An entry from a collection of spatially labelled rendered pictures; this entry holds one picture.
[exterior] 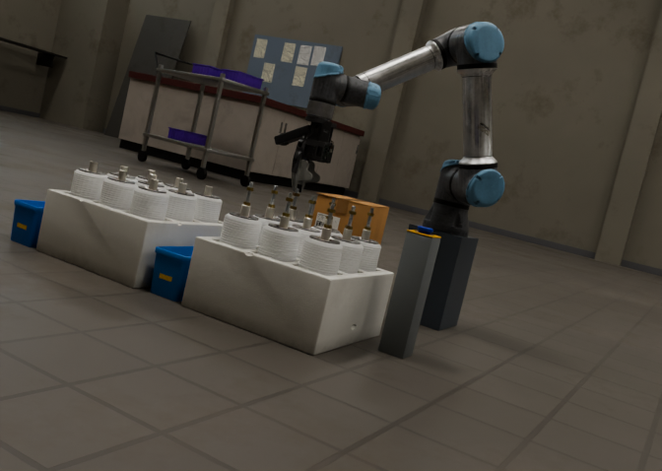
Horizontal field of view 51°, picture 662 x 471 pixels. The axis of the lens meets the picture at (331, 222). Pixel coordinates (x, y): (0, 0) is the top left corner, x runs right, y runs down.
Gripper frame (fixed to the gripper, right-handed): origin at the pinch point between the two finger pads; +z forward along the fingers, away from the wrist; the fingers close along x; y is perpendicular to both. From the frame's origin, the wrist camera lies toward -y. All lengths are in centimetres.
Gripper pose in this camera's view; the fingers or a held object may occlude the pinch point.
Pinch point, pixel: (296, 186)
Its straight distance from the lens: 198.0
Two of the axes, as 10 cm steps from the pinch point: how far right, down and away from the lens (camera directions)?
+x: 3.7, 0.0, 9.3
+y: 9.0, 2.4, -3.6
